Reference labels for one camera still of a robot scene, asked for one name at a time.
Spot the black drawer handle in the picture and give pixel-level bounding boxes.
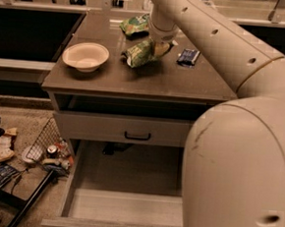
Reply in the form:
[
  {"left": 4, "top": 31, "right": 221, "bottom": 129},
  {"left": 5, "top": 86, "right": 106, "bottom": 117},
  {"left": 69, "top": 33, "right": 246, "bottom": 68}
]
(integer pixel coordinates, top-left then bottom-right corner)
[{"left": 124, "top": 131, "right": 151, "bottom": 142}]

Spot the green jalapeno chip bag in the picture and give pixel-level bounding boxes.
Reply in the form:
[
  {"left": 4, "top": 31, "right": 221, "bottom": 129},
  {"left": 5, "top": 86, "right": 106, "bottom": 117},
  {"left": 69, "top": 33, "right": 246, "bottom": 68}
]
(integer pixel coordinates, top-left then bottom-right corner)
[{"left": 122, "top": 38, "right": 163, "bottom": 68}]

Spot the closed top drawer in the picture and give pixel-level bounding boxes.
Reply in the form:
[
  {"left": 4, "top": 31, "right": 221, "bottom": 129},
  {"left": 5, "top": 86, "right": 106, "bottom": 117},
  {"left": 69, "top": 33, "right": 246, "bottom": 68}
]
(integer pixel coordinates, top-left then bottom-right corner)
[{"left": 54, "top": 111, "right": 190, "bottom": 147}]

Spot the open middle drawer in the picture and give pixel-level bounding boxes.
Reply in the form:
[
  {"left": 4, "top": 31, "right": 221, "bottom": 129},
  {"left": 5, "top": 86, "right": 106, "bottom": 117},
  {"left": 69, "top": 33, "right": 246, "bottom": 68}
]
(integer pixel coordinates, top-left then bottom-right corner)
[{"left": 42, "top": 141, "right": 183, "bottom": 227}]

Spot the white paper bowl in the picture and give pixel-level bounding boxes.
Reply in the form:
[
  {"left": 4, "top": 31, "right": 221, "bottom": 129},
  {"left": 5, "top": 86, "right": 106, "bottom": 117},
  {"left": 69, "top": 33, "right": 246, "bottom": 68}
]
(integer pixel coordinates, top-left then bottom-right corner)
[{"left": 62, "top": 42, "right": 110, "bottom": 73}]

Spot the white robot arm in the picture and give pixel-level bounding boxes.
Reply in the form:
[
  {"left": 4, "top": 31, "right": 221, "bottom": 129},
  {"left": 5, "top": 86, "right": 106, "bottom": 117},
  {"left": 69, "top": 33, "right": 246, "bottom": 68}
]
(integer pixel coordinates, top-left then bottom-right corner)
[{"left": 149, "top": 0, "right": 285, "bottom": 227}]

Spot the dark blue snack packet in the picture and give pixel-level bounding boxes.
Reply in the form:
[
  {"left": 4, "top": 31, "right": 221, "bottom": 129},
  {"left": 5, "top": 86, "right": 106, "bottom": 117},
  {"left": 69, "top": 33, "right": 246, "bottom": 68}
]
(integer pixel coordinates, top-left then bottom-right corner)
[{"left": 176, "top": 49, "right": 200, "bottom": 67}]

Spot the soda can on floor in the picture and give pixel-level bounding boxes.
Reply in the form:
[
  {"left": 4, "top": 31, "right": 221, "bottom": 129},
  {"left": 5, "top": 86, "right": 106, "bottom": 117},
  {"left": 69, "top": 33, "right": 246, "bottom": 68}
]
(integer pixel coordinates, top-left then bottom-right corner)
[{"left": 46, "top": 144, "right": 58, "bottom": 159}]

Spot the red white snack bag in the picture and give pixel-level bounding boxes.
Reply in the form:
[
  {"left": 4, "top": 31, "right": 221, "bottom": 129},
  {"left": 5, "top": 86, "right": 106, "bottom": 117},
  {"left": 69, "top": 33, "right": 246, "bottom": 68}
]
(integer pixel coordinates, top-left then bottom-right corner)
[{"left": 0, "top": 128, "right": 17, "bottom": 162}]

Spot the green chip bag rear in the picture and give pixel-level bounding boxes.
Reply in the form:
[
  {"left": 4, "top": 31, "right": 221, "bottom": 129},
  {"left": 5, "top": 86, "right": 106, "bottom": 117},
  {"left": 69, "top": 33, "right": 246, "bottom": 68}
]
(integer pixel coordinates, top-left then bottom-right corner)
[{"left": 119, "top": 13, "right": 150, "bottom": 36}]

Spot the white round lid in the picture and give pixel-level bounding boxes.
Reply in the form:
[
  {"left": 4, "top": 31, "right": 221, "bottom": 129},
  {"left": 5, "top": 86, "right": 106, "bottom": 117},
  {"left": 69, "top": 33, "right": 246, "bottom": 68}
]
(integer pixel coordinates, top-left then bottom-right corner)
[{"left": 21, "top": 146, "right": 43, "bottom": 164}]

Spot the black wire basket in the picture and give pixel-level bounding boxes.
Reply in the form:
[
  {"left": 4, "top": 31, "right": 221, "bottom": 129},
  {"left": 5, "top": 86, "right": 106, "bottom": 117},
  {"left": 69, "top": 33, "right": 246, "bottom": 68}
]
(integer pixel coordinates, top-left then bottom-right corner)
[{"left": 31, "top": 118, "right": 68, "bottom": 166}]

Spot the grey drawer cabinet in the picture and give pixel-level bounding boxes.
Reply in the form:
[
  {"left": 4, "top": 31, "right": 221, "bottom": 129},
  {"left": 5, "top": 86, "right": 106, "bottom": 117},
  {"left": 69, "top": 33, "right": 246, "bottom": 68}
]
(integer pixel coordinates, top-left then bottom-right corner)
[{"left": 29, "top": 5, "right": 245, "bottom": 227}]

